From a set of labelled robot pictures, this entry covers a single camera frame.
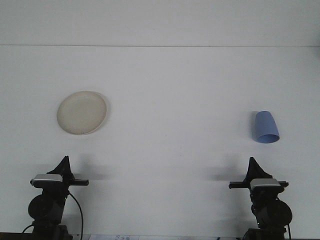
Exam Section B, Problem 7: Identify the pale blue cup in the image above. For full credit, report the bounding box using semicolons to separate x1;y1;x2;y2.
254;110;280;145

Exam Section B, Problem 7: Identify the white printed paper sheet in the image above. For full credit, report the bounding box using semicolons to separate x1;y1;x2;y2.
87;233;143;240

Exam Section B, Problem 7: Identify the pale round plate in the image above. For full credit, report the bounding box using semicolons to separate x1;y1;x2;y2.
56;90;108;136

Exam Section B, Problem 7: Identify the short black cable loop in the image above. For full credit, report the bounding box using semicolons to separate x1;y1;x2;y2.
21;223;35;234

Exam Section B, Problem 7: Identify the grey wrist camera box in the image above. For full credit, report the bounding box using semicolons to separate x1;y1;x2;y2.
250;178;281;190
30;174;64;189

